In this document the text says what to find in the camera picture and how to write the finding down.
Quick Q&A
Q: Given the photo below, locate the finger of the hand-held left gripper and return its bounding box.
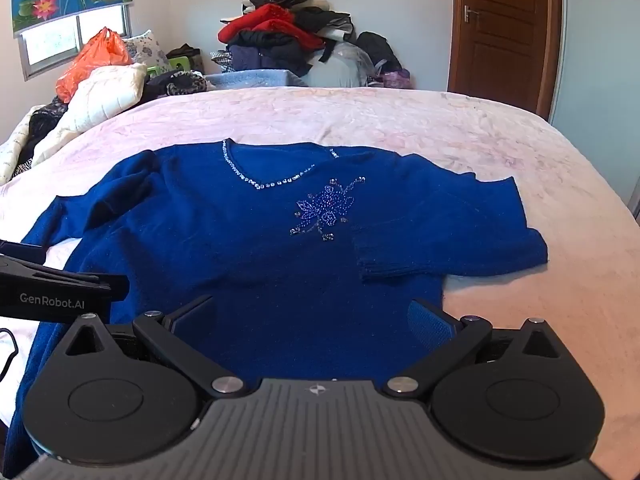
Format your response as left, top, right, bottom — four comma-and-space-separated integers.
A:
0, 240, 49, 267

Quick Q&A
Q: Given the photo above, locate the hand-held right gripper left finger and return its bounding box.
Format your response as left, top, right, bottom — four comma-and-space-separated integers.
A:
64, 294, 247, 400

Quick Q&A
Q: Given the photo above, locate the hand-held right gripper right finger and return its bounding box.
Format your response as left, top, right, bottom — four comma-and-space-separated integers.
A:
382, 298, 565, 397

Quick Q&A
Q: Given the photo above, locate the blue beaded sweater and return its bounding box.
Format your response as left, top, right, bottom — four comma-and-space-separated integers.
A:
2, 139, 549, 466

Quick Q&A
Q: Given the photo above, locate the pile of clothes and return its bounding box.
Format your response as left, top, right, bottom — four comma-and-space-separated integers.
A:
217, 0, 403, 78

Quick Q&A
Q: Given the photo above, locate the dark patterned cloth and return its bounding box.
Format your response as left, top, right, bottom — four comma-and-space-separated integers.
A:
14, 100, 69, 173

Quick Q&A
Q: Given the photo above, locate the white quilted pillow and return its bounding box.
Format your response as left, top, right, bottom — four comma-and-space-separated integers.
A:
32, 62, 148, 166

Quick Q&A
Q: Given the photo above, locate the pink floral bed blanket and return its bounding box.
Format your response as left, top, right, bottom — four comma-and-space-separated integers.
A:
0, 86, 640, 466

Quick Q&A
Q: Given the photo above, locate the orange plastic bag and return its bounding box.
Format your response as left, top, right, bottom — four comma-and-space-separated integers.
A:
55, 27, 135, 103

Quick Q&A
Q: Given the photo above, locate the window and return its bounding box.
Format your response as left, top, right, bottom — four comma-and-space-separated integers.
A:
17, 4, 133, 81

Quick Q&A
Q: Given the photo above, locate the leopard pattern cloth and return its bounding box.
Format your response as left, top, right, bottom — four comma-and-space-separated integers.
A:
145, 71, 212, 99

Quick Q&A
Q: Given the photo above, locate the grey floral pillow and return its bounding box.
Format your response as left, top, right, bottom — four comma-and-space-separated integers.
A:
122, 30, 171, 68

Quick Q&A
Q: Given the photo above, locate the light blue quilt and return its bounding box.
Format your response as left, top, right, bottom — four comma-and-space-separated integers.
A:
202, 69, 308, 92

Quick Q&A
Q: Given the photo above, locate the green plastic stool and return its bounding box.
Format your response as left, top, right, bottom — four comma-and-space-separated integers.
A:
149, 55, 192, 79

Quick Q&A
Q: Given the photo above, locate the purple bag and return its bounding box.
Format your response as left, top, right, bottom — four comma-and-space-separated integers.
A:
372, 67, 412, 90

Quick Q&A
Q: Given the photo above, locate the clear plastic wrapped bundle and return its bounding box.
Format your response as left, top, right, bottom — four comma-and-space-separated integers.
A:
302, 42, 375, 89

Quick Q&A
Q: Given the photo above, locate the pale blue wardrobe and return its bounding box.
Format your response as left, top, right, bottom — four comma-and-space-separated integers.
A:
547, 0, 640, 211

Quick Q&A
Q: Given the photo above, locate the brown wooden door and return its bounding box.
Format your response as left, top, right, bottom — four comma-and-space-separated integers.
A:
447, 0, 563, 121

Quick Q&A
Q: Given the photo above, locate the black cable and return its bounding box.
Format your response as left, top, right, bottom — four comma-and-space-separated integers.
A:
0, 327, 21, 382

